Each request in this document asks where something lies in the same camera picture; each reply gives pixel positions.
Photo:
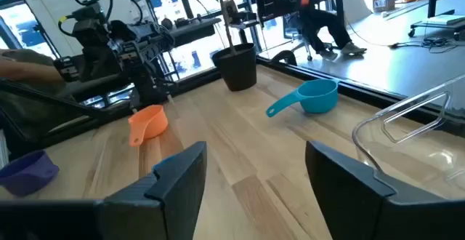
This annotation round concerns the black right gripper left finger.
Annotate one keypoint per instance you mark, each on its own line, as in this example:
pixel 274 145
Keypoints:
pixel 127 218

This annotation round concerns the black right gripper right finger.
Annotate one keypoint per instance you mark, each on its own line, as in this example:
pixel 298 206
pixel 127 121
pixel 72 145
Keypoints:
pixel 363 211

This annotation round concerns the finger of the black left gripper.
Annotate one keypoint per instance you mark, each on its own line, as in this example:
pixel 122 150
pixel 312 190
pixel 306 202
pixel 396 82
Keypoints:
pixel 166 91
pixel 134 100

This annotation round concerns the orange measuring cup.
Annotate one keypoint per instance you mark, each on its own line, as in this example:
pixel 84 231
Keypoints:
pixel 149 123

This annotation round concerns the teal measuring cup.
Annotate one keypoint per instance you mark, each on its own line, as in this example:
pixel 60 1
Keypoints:
pixel 316 96

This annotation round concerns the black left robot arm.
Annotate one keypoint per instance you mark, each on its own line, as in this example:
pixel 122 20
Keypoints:
pixel 91 32

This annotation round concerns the clear plastic basket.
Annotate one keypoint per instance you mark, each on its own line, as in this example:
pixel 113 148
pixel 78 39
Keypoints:
pixel 417 160

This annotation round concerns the stack of coloured measuring cups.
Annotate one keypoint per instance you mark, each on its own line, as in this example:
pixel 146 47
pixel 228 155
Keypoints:
pixel 25 174

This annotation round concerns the green plant in black pot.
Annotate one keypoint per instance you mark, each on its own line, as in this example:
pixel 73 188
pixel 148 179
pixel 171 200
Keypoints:
pixel 238 67

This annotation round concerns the person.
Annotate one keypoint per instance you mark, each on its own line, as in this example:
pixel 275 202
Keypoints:
pixel 22 72
pixel 327 25

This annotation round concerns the black table clamp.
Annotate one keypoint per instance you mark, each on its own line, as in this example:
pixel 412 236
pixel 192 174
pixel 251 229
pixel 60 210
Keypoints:
pixel 287 55

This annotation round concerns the blue-grey metal cart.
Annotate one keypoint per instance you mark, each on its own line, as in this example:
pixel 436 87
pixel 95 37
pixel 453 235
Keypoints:
pixel 443 21

